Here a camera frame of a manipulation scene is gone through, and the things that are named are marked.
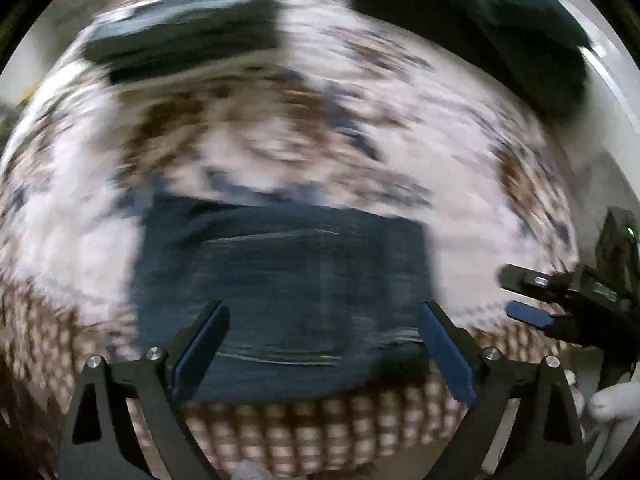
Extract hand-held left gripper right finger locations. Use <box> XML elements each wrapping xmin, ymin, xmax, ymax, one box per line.
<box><xmin>416</xmin><ymin>301</ymin><xmax>587</xmax><ymax>480</ymax></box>

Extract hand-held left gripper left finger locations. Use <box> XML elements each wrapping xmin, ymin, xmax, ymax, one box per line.
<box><xmin>59</xmin><ymin>300</ymin><xmax>231</xmax><ymax>480</ymax></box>

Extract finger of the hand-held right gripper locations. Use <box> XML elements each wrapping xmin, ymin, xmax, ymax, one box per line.
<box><xmin>506</xmin><ymin>300</ymin><xmax>601</xmax><ymax>347</ymax></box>
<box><xmin>500</xmin><ymin>263</ymin><xmax>581</xmax><ymax>307</ymax></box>

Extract dark blue jeans pants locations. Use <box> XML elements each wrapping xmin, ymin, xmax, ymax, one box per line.
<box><xmin>131</xmin><ymin>194</ymin><xmax>437</xmax><ymax>405</ymax></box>

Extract person's right hand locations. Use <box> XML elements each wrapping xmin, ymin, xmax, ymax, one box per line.
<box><xmin>587</xmin><ymin>381</ymin><xmax>640</xmax><ymax>423</ymax></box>

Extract white headboard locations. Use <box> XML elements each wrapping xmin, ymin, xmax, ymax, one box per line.
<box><xmin>575</xmin><ymin>42</ymin><xmax>640</xmax><ymax>171</ymax></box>

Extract patterned brown white tablecloth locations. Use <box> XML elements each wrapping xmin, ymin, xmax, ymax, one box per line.
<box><xmin>0</xmin><ymin>0</ymin><xmax>583</xmax><ymax>480</ymax></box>

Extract dark teal plush blanket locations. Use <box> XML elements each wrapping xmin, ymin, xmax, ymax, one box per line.
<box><xmin>342</xmin><ymin>0</ymin><xmax>592</xmax><ymax>128</ymax></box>

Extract folded dark grey garment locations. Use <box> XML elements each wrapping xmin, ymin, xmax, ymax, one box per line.
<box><xmin>81</xmin><ymin>0</ymin><xmax>282</xmax><ymax>84</ymax></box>

